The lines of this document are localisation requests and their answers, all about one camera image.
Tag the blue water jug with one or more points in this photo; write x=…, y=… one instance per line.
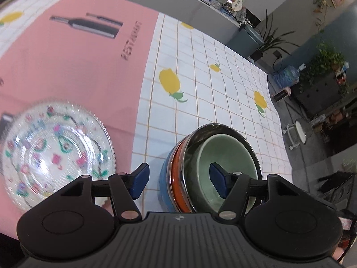
x=288, y=76

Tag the long-leaf potted plant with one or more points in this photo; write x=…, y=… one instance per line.
x=274, y=39

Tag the teal bin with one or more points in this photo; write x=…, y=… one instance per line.
x=246, y=40

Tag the white lemon-print checked tablecloth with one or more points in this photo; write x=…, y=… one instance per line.
x=223, y=95

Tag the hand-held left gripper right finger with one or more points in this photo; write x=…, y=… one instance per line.
x=219, y=181

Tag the bushy green potted plant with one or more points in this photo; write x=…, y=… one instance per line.
x=326, y=64

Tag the orange steel-lined bowl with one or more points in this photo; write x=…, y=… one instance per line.
x=178, y=184

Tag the white round stool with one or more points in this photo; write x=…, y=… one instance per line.
x=299, y=131

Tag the clear glass flower-print plate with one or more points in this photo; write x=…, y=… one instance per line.
x=83, y=111

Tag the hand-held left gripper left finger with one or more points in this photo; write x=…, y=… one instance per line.
x=140, y=180

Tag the pale green ceramic bowl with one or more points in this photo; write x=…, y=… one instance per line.
x=231, y=150

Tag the white fruit-print plate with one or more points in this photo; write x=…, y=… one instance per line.
x=67, y=148

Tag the blue steel-lined bowl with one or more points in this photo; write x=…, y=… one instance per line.
x=167, y=181

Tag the small pink appliance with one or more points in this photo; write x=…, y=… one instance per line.
x=281, y=95

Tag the pink printed placemat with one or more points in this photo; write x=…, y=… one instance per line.
x=83, y=69

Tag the round paper fan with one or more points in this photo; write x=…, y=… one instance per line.
x=238, y=5

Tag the hanging vine plant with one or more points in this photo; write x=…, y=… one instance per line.
x=319, y=4

